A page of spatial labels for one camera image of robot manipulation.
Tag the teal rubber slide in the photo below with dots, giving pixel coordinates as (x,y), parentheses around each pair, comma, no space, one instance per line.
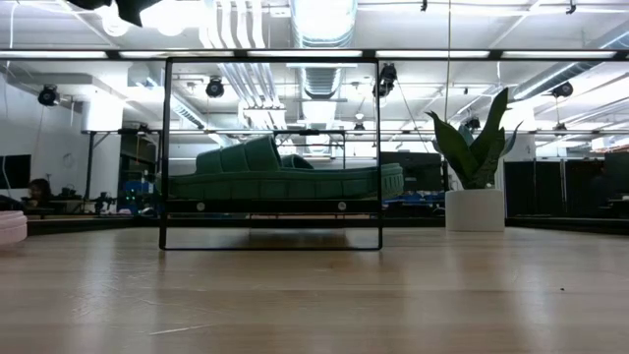
(295,184)

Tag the silver ventilation duct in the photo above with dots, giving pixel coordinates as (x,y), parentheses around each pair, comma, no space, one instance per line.
(322,19)

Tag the pink rubber slide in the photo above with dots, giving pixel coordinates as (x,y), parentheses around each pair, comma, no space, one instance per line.
(12,228)

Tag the person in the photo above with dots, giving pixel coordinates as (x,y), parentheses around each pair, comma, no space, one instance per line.
(39,192)

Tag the green artificial snake plant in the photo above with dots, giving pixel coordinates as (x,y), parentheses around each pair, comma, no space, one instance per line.
(479,157)

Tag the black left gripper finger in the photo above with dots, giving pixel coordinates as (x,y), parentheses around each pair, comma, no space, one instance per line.
(137,12)
(88,4)

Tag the black metal frame shelf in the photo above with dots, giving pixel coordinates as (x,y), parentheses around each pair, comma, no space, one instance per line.
(272,206)

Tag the white cylindrical plant pot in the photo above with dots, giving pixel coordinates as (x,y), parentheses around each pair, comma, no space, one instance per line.
(474,211)

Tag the black round ceiling fixture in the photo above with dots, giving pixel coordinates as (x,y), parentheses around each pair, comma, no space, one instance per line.
(214,88)
(385,81)
(562,90)
(49,95)

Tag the black monitor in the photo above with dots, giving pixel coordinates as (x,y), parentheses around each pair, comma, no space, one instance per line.
(618,172)
(15,172)
(413,172)

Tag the black partition panels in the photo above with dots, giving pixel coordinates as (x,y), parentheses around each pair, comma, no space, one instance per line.
(540,187)

